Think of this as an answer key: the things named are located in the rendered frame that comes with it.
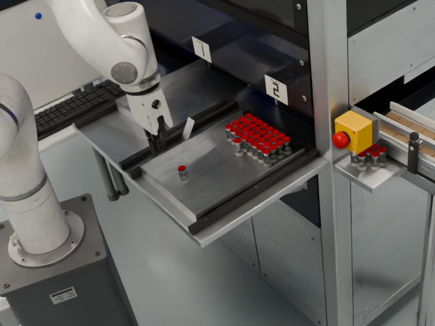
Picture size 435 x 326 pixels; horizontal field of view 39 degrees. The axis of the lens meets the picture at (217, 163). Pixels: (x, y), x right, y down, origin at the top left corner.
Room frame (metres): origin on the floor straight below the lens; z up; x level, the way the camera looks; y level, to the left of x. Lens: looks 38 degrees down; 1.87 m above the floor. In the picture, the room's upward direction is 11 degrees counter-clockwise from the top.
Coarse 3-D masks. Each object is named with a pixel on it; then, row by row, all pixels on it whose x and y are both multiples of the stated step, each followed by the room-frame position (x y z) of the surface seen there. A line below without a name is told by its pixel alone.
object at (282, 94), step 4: (268, 76) 1.35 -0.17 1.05; (268, 80) 1.36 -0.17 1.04; (272, 80) 1.34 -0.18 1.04; (268, 84) 1.36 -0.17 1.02; (272, 84) 1.34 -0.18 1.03; (280, 84) 1.31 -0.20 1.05; (268, 88) 1.36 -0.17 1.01; (272, 88) 1.34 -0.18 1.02; (276, 88) 1.33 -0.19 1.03; (280, 88) 1.31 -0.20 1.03; (284, 88) 1.30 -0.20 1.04; (268, 92) 1.36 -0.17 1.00; (272, 92) 1.35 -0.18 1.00; (276, 92) 1.33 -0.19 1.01; (280, 92) 1.32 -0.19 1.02; (284, 92) 1.30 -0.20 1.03; (276, 96) 1.33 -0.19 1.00; (280, 96) 1.32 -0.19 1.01; (284, 96) 1.30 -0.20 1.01; (280, 100) 1.32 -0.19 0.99; (284, 100) 1.30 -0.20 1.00
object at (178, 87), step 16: (192, 64) 1.75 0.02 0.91; (160, 80) 1.69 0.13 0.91; (176, 80) 1.72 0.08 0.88; (192, 80) 1.70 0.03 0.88; (208, 80) 1.68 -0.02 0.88; (224, 80) 1.66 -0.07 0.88; (176, 96) 1.62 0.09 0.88; (192, 96) 1.60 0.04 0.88; (208, 96) 1.58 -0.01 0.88; (224, 96) 1.57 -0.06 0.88; (240, 96) 1.53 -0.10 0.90; (128, 112) 1.54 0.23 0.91; (176, 112) 1.53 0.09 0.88; (192, 112) 1.51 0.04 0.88; (208, 112) 1.47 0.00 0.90; (176, 128) 1.41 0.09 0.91
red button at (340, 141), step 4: (340, 132) 1.11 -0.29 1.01; (336, 136) 1.10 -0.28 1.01; (340, 136) 1.09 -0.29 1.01; (344, 136) 1.09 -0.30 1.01; (332, 140) 1.11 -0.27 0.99; (336, 140) 1.10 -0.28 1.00; (340, 140) 1.09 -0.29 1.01; (344, 140) 1.09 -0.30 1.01; (348, 140) 1.09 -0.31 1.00; (336, 144) 1.10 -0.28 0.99; (340, 144) 1.09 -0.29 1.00; (344, 144) 1.08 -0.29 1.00; (348, 144) 1.09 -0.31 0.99; (340, 148) 1.09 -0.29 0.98
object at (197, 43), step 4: (196, 40) 1.64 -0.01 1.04; (196, 44) 1.65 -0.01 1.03; (200, 44) 1.63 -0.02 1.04; (204, 44) 1.61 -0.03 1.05; (196, 48) 1.65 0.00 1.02; (200, 48) 1.63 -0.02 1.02; (204, 48) 1.61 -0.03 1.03; (208, 48) 1.59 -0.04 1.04; (196, 52) 1.66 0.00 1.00; (200, 52) 1.64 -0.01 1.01; (204, 52) 1.62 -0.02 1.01; (208, 52) 1.59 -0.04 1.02; (200, 56) 1.64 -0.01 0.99; (204, 56) 1.62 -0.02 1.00; (208, 56) 1.60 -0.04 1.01; (208, 60) 1.60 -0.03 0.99
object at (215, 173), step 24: (192, 144) 1.34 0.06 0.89; (216, 144) 1.33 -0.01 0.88; (144, 168) 1.26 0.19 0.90; (168, 168) 1.27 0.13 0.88; (192, 168) 1.25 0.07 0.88; (216, 168) 1.23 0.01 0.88; (240, 168) 1.21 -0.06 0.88; (264, 168) 1.19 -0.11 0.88; (168, 192) 1.14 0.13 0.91; (192, 192) 1.15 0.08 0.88; (216, 192) 1.14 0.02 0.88; (240, 192) 1.10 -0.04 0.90; (192, 216) 1.05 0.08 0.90
